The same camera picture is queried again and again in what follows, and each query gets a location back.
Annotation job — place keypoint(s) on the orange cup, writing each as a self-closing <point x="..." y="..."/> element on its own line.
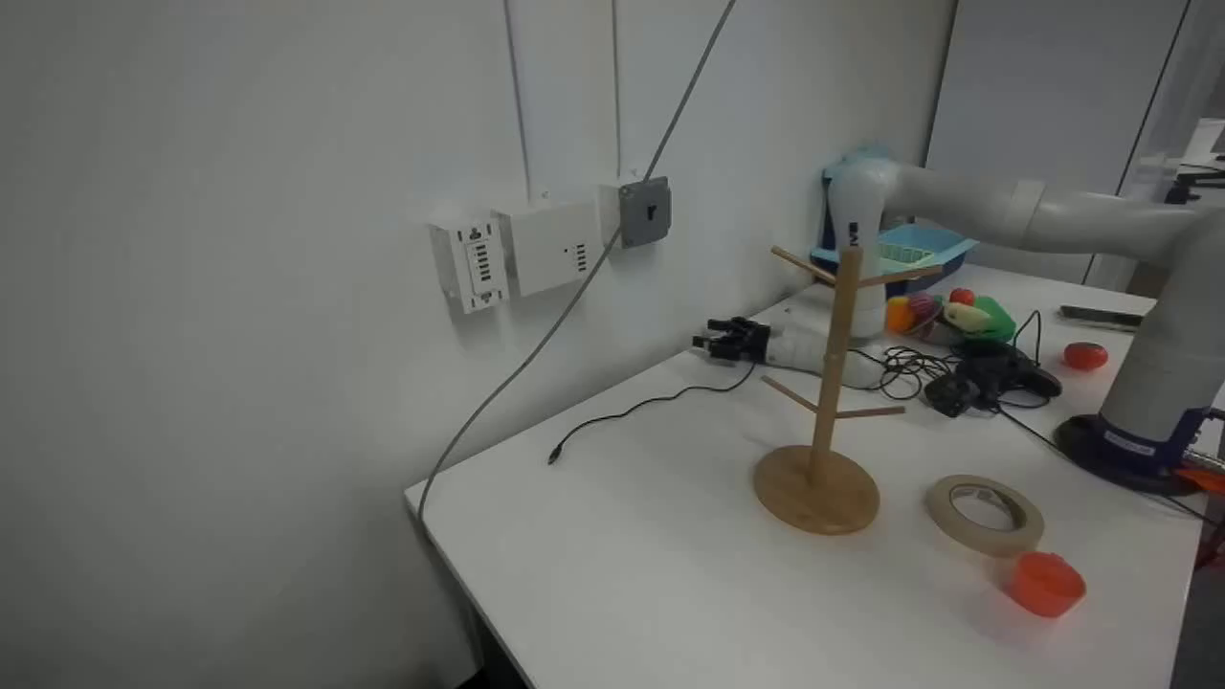
<point x="1047" y="588"/>

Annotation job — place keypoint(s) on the small red object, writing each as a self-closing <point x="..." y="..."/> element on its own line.
<point x="1084" y="358"/>

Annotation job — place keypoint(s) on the black Kinova gripper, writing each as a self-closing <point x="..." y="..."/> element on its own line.
<point x="733" y="344"/>

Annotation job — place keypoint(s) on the grey junction box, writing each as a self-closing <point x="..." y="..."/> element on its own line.
<point x="638" y="211"/>

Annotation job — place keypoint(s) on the black blue arm base mount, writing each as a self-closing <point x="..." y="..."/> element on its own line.
<point x="1125" y="452"/>

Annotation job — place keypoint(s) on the black pen-like object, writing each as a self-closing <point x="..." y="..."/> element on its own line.
<point x="1098" y="315"/>

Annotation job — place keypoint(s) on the light blue navy box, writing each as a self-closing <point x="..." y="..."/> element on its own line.
<point x="931" y="242"/>

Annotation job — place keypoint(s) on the white wall conduit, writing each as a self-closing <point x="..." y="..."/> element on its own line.
<point x="517" y="103"/>
<point x="618" y="90"/>

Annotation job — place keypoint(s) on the small labelled white wall box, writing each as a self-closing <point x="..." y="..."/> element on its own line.
<point x="470" y="265"/>

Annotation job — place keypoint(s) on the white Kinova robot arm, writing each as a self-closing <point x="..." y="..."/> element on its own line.
<point x="1125" y="224"/>

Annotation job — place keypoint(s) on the black handheld controller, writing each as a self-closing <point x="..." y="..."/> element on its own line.
<point x="1007" y="378"/>

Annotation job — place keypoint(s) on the colourful plush parrot toy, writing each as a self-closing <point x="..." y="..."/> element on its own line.
<point x="982" y="321"/>

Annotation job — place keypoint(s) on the black power adapter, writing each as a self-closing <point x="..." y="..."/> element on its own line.
<point x="948" y="395"/>

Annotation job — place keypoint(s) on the wooden mug rack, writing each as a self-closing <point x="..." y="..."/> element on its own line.
<point x="816" y="491"/>

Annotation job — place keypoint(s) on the beige masking tape roll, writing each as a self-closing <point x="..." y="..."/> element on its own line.
<point x="934" y="516"/>

